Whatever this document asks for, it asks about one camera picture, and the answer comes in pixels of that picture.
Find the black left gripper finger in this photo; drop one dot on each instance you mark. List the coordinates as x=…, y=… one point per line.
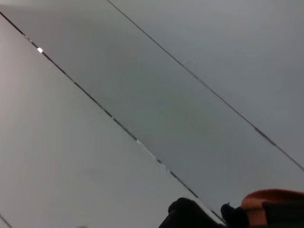
x=187, y=213

